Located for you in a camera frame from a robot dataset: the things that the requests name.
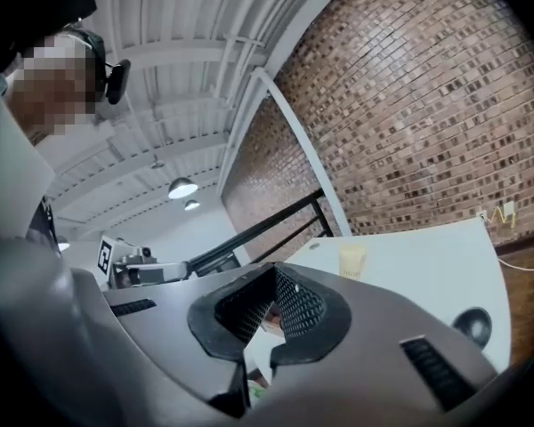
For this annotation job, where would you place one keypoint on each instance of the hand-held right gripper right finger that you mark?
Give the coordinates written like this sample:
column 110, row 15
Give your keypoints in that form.
column 374, row 327

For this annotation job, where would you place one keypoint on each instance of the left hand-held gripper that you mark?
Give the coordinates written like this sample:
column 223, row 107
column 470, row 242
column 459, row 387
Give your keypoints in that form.
column 106, row 258

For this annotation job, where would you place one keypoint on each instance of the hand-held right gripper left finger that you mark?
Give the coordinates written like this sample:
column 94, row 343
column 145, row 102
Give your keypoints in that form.
column 169, row 327

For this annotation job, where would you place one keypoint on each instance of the pale yellow plastic cup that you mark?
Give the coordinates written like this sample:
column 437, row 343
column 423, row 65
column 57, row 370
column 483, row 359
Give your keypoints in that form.
column 352, row 260

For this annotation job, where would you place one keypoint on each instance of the small white pendant lamp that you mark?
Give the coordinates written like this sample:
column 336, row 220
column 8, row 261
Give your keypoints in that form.
column 63, row 244
column 192, row 205

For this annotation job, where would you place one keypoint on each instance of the white table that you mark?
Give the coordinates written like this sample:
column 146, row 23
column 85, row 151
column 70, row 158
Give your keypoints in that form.
column 418, row 265

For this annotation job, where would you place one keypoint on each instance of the large white pendant lamp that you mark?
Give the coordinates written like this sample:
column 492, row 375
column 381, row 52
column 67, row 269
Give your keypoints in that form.
column 182, row 188

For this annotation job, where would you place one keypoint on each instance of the black metal railing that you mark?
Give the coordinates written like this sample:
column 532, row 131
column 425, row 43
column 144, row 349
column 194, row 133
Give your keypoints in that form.
column 267, row 223

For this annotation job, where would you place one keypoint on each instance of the person's head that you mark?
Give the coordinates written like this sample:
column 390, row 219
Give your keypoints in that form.
column 53, row 87

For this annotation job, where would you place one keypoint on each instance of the white camera with black dome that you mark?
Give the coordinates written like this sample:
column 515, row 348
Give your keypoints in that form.
column 474, row 325

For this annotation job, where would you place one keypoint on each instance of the white wall socket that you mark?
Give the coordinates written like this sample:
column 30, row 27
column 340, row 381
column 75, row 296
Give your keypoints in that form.
column 483, row 215

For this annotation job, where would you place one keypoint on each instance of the white wall pipe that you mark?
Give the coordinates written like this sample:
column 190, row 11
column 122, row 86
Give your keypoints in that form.
column 308, row 149

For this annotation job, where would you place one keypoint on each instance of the white wall plate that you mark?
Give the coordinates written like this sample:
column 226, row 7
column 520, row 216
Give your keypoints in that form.
column 509, row 207

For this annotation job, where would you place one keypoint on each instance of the black head camera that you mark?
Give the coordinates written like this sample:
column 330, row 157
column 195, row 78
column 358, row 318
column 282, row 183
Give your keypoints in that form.
column 118, row 80

